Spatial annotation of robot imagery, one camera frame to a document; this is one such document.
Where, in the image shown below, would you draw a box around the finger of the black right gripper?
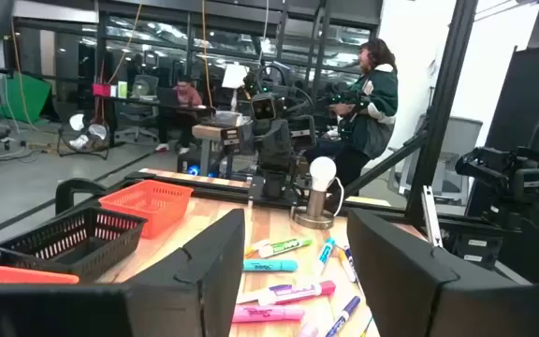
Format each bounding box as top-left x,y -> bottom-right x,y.
289,114 -> 318,152
223,125 -> 255,156

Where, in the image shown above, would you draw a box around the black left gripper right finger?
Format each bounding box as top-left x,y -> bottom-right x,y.
347,208 -> 459,337

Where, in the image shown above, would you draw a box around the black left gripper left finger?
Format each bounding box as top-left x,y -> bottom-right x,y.
126,209 -> 246,337

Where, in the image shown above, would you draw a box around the orange highlighter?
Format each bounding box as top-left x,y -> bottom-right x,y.
244,239 -> 270,257

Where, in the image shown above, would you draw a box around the teal Expo marker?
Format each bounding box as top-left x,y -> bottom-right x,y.
313,237 -> 337,276

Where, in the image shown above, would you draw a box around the bright green Expo marker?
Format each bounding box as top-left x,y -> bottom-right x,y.
258,237 -> 313,259

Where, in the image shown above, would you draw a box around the pink Expo marker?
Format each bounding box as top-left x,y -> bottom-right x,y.
236,280 -> 337,307

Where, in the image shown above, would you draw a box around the white bulb table lamp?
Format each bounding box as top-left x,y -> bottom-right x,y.
291,156 -> 338,230

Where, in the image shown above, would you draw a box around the yellow cap white marker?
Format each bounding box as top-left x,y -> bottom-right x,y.
337,247 -> 357,284

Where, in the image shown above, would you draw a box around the purple slim marker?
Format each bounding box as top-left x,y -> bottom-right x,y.
324,295 -> 362,337

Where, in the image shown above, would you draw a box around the white paper sheet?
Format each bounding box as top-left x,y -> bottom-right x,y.
221,64 -> 250,90

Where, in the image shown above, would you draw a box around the person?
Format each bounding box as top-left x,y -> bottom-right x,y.
304,37 -> 400,188
154,74 -> 204,155

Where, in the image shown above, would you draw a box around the orange plastic basket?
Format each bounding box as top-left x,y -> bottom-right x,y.
0,264 -> 80,286
98,180 -> 195,240

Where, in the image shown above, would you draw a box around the black laptop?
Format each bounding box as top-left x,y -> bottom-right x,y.
155,86 -> 182,108

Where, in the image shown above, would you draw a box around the grey office chair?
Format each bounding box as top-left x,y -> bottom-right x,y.
113,73 -> 161,144

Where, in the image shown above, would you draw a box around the black plastic basket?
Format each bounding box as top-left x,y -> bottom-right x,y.
0,207 -> 148,284

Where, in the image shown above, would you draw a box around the red box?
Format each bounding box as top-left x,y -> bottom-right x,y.
92,82 -> 119,98

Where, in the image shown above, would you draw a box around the black arched clamp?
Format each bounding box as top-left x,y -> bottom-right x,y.
54,177 -> 108,216

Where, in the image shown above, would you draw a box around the black partition panels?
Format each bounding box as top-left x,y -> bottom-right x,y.
465,40 -> 539,216

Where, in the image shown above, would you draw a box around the green backdrop cloth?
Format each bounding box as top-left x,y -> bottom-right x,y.
0,72 -> 53,125

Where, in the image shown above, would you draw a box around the white lamp cord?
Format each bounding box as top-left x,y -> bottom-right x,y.
330,176 -> 345,219

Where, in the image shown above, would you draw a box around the yellow hanging cable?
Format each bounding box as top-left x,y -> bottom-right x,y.
200,0 -> 215,108

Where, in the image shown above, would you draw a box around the black wire floor fan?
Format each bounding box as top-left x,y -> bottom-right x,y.
56,111 -> 111,161

